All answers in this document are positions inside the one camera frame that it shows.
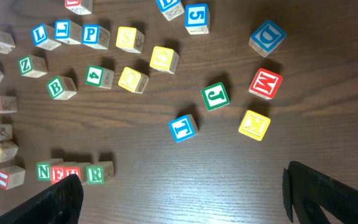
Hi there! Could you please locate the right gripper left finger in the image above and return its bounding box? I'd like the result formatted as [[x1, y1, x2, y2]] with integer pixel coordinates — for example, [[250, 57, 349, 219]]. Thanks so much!
[[0, 174, 84, 224]]

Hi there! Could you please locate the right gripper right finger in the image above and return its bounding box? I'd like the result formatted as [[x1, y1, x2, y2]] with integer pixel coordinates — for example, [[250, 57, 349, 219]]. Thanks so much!
[[282, 161, 358, 224]]

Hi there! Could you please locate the red E block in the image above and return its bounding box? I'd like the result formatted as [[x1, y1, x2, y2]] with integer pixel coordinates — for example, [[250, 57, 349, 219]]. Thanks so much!
[[51, 162, 76, 184]]

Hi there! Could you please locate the red u block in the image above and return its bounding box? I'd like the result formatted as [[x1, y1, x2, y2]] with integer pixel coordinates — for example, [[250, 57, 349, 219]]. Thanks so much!
[[65, 0, 93, 16], [64, 162, 91, 184]]

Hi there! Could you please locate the green N block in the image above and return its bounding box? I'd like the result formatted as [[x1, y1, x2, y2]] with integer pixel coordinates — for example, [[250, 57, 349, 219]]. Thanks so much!
[[36, 158, 63, 181]]

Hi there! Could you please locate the green R block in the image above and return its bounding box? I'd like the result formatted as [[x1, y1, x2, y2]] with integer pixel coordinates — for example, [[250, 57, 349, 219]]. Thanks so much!
[[86, 161, 114, 185]]

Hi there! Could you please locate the red i block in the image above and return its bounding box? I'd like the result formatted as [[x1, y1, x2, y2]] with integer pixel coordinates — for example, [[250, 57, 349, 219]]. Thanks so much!
[[0, 96, 17, 114], [0, 166, 25, 190]]

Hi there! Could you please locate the yellow O block left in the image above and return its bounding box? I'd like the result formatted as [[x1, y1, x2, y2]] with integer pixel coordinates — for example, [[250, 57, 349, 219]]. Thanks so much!
[[0, 140, 19, 163]]

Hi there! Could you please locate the yellow o block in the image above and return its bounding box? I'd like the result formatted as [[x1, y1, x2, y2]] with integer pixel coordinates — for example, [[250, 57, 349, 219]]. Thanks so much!
[[118, 67, 149, 94], [0, 140, 19, 163]]

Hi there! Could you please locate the yellow K block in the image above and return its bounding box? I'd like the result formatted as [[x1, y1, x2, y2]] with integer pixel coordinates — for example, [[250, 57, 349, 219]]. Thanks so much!
[[238, 110, 271, 141]]

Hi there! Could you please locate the green B block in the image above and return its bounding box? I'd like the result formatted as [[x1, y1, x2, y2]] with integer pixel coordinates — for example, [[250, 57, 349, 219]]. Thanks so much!
[[47, 76, 77, 100]]

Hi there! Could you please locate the red M block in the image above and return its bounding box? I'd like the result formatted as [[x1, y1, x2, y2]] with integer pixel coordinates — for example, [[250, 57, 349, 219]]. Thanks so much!
[[249, 68, 283, 100]]

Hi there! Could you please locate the green 4 block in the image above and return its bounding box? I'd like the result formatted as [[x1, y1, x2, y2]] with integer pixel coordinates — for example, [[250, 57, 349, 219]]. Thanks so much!
[[85, 65, 115, 89]]

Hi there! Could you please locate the green J block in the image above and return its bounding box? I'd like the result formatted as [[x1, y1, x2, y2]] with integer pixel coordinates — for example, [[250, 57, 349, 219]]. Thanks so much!
[[201, 82, 230, 111]]

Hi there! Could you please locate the green Z block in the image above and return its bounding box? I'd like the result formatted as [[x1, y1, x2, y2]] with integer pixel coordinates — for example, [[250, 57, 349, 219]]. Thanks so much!
[[18, 55, 48, 78]]

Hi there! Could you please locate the blue Q block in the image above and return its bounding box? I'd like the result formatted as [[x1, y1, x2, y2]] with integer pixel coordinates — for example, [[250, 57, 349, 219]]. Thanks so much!
[[249, 20, 287, 58]]

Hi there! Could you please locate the blue l block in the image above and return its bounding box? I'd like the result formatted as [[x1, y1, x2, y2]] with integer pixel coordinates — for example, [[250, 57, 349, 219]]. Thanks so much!
[[55, 20, 83, 45], [31, 24, 62, 51]]

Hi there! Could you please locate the blue P block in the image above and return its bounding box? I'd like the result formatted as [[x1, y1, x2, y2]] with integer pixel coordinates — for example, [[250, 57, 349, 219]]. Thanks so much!
[[81, 24, 111, 50]]

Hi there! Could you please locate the yellow G block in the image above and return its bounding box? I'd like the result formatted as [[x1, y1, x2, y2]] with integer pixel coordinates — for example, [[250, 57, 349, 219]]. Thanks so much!
[[150, 46, 179, 74]]

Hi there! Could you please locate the yellow S block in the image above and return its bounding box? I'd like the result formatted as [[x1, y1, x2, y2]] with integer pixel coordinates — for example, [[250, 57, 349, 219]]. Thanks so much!
[[116, 26, 145, 54]]

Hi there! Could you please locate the red U block top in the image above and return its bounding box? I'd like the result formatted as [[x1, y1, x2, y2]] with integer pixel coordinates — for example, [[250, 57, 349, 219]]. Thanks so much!
[[65, 0, 93, 16]]

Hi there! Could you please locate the blue 5 block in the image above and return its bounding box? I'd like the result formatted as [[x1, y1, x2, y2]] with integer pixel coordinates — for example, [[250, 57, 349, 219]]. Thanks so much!
[[185, 3, 211, 35]]

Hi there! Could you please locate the blue D block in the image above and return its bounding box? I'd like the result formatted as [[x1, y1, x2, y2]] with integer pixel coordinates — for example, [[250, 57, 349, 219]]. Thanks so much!
[[156, 0, 185, 21]]

